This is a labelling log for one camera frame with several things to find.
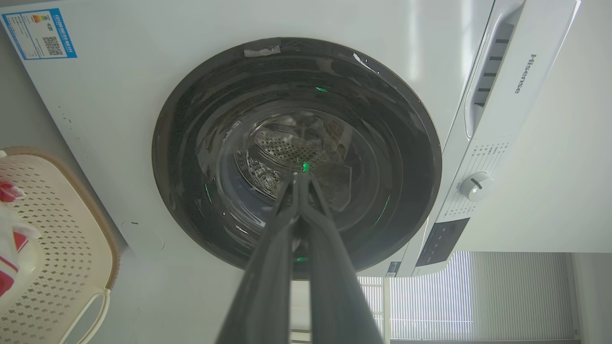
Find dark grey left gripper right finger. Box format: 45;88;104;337
297;173;384;344

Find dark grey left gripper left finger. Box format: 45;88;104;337
216;172;303;344

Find cream perforated laundry basket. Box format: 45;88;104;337
0;146;120;344

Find black washing machine display panel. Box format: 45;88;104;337
415;217;471;267

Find white vertical window blinds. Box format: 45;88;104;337
358;251;576;342

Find round dark washing machine door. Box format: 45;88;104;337
152;37;442;280

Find white washing machine dial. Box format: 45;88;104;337
459;172;495;202

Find white Hisense washing machine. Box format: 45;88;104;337
0;0;582;344

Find red and white clothing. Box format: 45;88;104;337
0;181;43;298

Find blue energy label sticker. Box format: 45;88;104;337
1;8;77;61

